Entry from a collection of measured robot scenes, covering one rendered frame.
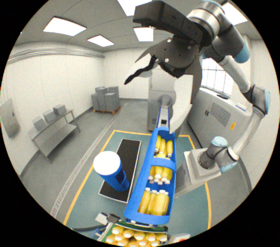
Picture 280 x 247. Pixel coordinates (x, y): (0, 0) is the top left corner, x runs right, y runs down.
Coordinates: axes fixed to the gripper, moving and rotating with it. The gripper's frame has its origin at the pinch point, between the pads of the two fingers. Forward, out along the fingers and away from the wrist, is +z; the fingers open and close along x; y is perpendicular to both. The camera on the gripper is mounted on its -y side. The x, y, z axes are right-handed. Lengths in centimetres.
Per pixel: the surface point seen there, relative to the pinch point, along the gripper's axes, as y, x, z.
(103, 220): -14, -45, 88
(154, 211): 12, -43, 44
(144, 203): 13, -35, 47
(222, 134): 175, -91, -13
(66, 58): -36, 381, 85
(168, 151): 65, -20, 40
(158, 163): 36, -18, 35
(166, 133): 78, -3, 35
